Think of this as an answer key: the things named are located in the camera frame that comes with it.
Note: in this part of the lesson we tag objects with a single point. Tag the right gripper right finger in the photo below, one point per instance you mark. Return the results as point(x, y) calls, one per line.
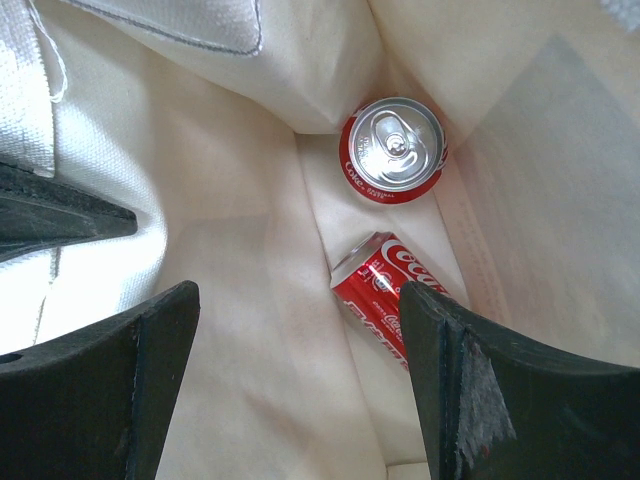
point(495, 404)

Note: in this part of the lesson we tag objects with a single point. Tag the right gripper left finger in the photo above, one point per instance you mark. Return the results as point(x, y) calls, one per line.
point(97, 403)

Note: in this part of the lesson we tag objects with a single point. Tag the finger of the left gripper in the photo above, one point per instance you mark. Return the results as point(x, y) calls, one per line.
point(39, 213)

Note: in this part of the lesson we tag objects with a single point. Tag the red cola can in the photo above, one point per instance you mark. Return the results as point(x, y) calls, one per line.
point(369, 279)
point(393, 150)

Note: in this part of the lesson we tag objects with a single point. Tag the beige canvas tote bag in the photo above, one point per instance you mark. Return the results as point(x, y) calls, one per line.
point(218, 124)

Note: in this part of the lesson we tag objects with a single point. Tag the red cola can front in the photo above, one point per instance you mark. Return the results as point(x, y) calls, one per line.
point(393, 150)

